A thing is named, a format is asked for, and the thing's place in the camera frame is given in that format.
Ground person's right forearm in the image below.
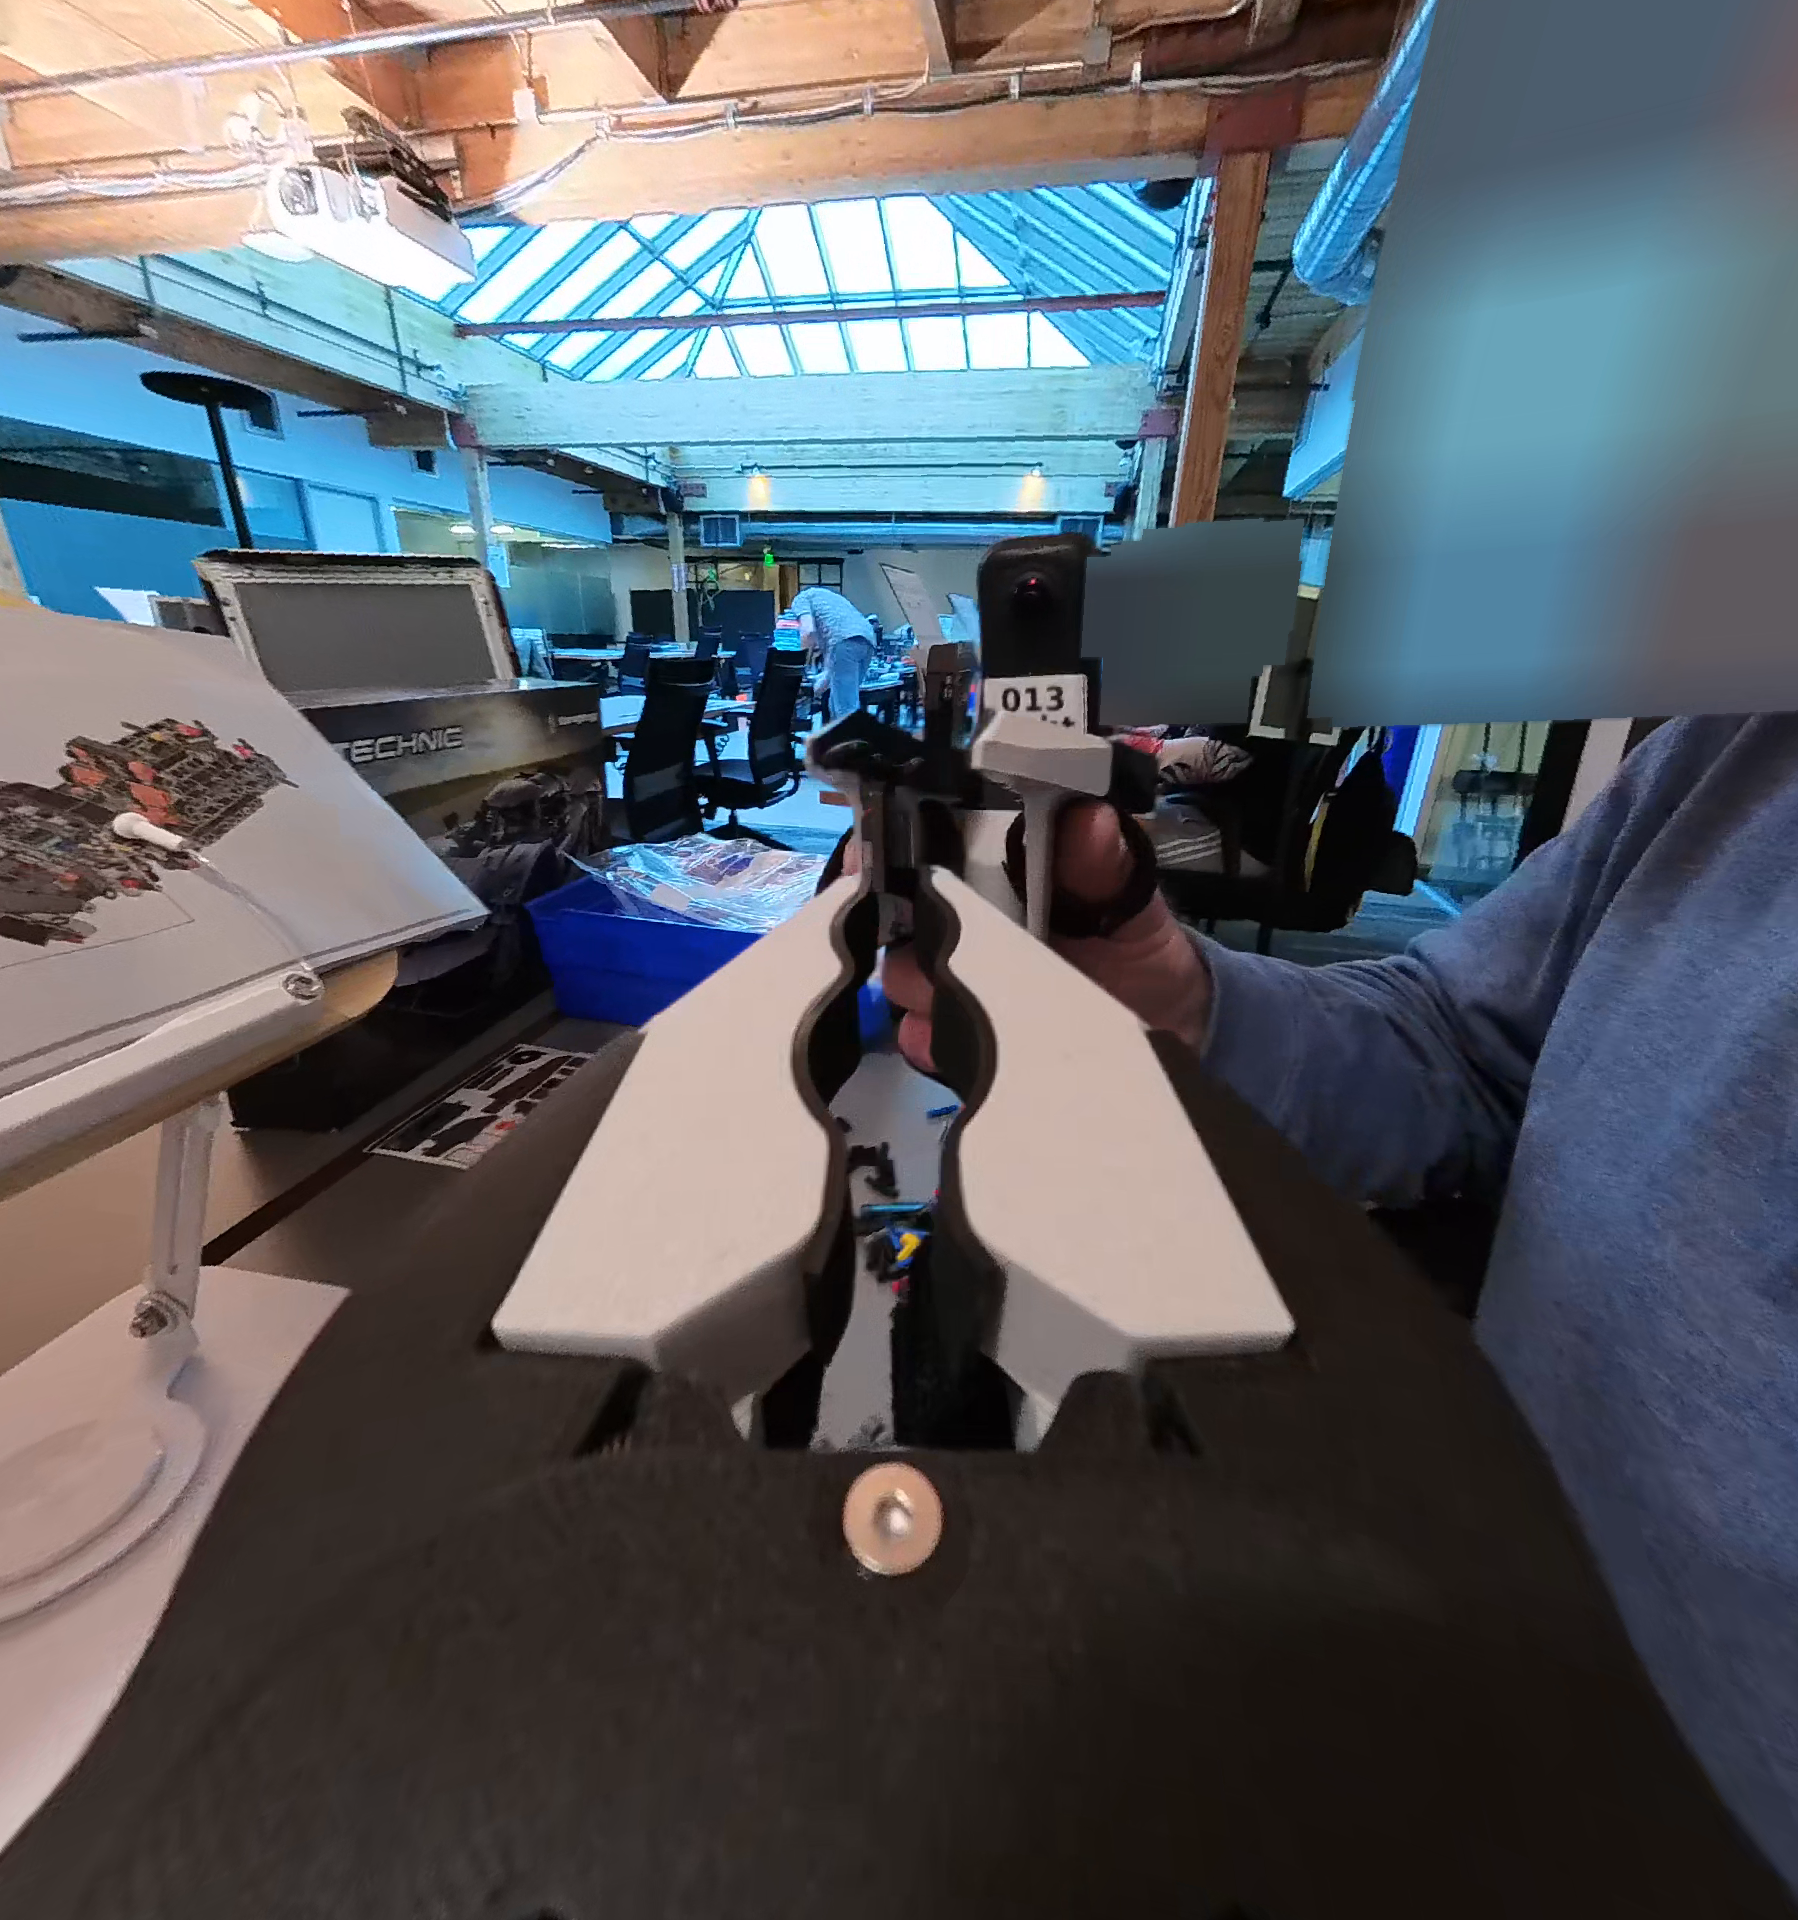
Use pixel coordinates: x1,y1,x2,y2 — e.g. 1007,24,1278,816
1191,839,1561,1218

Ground black office chair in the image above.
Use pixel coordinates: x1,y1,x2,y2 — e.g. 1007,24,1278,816
697,652,815,846
1159,726,1427,953
623,652,721,846

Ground blue plastic bin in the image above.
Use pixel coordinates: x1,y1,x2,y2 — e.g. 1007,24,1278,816
528,871,782,1034

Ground white earphone cable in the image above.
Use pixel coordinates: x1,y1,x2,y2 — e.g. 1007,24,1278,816
110,811,322,1003

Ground lego instruction booklet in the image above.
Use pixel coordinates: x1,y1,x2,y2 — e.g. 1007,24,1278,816
0,601,494,1120

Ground person's right hand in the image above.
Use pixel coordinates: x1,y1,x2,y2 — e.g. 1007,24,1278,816
841,798,1218,1078

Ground pile of small lego parts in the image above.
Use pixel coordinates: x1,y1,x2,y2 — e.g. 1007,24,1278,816
841,1102,945,1293

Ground silver air duct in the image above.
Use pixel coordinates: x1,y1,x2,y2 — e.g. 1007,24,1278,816
1290,0,1440,310

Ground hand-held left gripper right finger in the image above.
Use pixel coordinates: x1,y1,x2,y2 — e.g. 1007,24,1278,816
916,871,1298,1449

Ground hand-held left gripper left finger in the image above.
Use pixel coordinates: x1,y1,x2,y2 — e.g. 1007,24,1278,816
491,872,890,1442

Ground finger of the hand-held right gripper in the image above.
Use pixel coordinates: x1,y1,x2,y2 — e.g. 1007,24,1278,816
808,712,909,842
978,712,1114,943

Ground white booklet stand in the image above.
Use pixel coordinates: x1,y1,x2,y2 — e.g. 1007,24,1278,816
0,959,398,1876

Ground white ceiling projector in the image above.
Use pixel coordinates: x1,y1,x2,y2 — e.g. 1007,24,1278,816
239,158,481,292

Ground black pole with round top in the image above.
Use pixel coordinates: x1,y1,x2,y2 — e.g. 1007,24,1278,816
142,368,280,548

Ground sticker sheet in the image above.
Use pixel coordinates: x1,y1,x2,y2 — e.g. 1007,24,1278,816
366,1041,592,1170

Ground lego set box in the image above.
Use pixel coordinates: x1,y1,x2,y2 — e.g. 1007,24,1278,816
232,678,616,1134

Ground person's torso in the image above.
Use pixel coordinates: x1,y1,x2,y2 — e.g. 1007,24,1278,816
1470,712,1798,1920

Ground clear plastic bags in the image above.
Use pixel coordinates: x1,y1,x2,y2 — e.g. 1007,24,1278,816
584,837,849,938

